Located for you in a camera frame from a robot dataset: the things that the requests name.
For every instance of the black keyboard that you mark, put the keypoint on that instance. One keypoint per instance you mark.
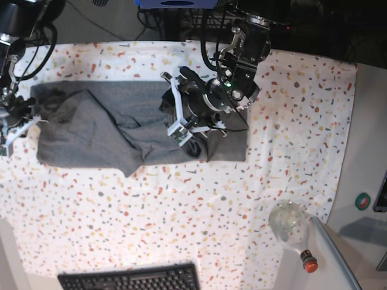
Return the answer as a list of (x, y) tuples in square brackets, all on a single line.
[(179, 276)]

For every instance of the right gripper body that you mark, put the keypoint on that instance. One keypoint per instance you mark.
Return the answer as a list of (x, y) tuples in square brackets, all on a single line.
[(18, 113)]

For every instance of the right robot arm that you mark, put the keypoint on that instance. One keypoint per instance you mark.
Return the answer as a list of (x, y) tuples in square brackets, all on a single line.
[(20, 20)]

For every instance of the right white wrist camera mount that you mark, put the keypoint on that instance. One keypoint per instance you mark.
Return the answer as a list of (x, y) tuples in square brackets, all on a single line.
[(10, 133)]

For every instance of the smartphone at right edge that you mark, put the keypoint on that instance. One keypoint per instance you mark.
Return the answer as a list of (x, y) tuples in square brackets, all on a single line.
[(380, 204)]

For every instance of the green tape roll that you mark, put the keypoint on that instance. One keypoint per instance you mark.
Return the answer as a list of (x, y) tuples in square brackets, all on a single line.
[(363, 201)]

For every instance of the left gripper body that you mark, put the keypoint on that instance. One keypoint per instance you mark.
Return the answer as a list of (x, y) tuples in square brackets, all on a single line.
[(196, 102)]

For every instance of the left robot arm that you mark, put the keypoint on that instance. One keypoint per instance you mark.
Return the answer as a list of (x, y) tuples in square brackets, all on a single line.
[(194, 105)]

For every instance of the clear bottle with orange cap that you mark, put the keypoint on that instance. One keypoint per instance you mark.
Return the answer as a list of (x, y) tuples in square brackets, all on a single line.
[(291, 227)]

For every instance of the grey metal rail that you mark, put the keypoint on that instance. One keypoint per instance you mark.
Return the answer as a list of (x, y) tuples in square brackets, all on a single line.
[(336, 273)]

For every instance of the terrazzo pattern tablecloth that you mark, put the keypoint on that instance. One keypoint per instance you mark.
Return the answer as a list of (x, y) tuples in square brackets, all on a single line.
[(214, 214)]

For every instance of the grey t-shirt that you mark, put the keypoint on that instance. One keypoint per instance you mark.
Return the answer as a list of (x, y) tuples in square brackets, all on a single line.
[(119, 125)]

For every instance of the blue box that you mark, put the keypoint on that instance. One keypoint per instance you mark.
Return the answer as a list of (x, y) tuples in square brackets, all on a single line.
[(150, 4)]

